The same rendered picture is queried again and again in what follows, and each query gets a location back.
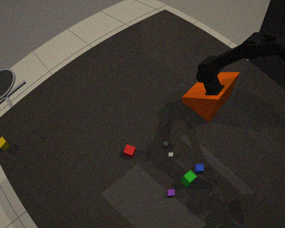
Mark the blue block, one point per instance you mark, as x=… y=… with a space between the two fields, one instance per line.
x=199 y=168

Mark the green block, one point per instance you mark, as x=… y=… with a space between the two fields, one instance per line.
x=189 y=177
x=185 y=184

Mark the purple block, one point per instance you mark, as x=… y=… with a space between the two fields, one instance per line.
x=170 y=193

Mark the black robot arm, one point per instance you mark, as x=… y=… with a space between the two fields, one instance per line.
x=257 y=45

